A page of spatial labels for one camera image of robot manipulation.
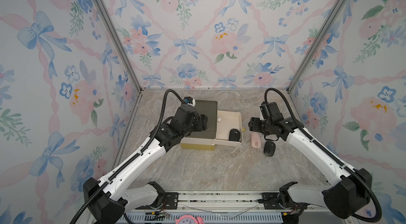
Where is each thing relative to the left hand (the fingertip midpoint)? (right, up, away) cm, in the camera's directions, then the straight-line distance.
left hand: (202, 117), depth 73 cm
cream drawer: (+15, -8, +16) cm, 23 cm away
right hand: (+28, -4, +9) cm, 29 cm away
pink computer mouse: (+30, -14, +17) cm, 37 cm away
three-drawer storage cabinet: (0, -12, +7) cm, 14 cm away
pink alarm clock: (-5, -43, -6) cm, 44 cm away
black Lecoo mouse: (+37, -19, +16) cm, 45 cm away
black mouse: (+17, -11, +12) cm, 23 cm away
